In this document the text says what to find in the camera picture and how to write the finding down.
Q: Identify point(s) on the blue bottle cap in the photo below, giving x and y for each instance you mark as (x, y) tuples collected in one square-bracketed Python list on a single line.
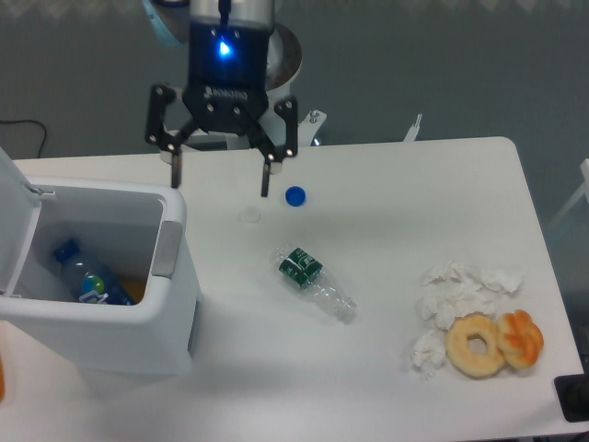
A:
[(295, 196)]

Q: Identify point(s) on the blue labelled bottle in bin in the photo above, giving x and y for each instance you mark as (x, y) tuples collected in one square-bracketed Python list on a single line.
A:
[(88, 279)]

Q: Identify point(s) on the white bottle cap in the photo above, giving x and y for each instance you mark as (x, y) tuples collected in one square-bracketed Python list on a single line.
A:
[(250, 216)]

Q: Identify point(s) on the white frame at right edge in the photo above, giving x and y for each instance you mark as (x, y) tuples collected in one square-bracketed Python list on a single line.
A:
[(580, 194)]

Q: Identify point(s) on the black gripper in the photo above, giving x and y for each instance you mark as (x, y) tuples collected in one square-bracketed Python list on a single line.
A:
[(225, 83)]

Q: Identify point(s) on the orange twisted bread roll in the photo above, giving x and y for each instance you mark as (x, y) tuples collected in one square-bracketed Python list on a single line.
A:
[(519, 339)]

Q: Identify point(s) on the orange object at left edge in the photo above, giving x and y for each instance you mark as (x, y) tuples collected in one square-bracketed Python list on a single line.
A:
[(2, 381)]

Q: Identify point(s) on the plain ring doughnut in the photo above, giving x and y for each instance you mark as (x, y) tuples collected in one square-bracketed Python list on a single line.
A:
[(471, 345)]

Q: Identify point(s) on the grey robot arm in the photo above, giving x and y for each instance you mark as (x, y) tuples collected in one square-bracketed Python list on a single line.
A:
[(176, 18)]

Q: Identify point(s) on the large crumpled white tissue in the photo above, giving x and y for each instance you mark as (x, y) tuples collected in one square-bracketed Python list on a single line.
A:
[(453, 290)]

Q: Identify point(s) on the black device at table corner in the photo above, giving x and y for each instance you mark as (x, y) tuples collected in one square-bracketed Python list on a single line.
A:
[(572, 392)]

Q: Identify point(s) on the orange item inside bin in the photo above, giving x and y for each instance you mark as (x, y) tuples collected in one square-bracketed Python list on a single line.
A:
[(135, 288)]

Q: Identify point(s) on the white trash can lid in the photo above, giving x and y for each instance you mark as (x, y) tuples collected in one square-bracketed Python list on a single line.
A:
[(20, 214)]

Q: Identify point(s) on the white metal base frame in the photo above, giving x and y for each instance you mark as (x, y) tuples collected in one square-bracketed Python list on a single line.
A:
[(309, 133)]

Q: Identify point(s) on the clear crushed plastic bottle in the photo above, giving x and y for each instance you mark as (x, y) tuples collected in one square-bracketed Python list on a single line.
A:
[(304, 276)]

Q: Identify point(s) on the white trash can body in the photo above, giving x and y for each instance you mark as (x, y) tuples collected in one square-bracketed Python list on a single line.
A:
[(138, 230)]

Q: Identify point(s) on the small crumpled white tissue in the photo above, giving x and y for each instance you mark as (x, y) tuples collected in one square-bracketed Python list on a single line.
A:
[(428, 354)]

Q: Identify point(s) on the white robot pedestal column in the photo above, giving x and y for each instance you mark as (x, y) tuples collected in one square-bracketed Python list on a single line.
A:
[(284, 60)]

